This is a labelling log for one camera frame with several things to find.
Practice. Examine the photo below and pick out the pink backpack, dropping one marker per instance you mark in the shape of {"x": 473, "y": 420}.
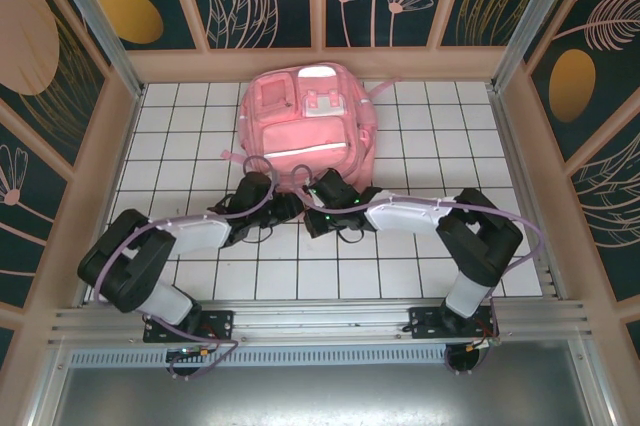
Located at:
{"x": 300, "y": 136}

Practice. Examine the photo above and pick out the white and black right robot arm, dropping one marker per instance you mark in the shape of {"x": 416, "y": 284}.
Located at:
{"x": 410, "y": 213}

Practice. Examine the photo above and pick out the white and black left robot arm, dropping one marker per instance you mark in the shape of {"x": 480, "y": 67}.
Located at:
{"x": 195, "y": 236}

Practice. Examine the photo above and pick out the slotted metal strip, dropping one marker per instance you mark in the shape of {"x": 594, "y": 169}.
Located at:
{"x": 325, "y": 357}

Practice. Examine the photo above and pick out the grey metal panel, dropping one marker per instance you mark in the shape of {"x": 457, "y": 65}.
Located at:
{"x": 320, "y": 396}

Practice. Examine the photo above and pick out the aluminium frame rail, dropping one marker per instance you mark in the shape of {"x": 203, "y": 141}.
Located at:
{"x": 320, "y": 318}

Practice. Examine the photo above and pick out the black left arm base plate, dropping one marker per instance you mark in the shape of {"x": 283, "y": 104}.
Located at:
{"x": 220, "y": 326}

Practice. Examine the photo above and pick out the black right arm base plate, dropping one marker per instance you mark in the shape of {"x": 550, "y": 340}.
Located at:
{"x": 425, "y": 323}

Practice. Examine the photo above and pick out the aluminium side rail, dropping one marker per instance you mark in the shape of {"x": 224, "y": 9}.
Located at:
{"x": 525, "y": 171}

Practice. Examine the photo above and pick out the aluminium corner post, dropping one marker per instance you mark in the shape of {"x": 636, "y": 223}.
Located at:
{"x": 102, "y": 31}
{"x": 533, "y": 21}

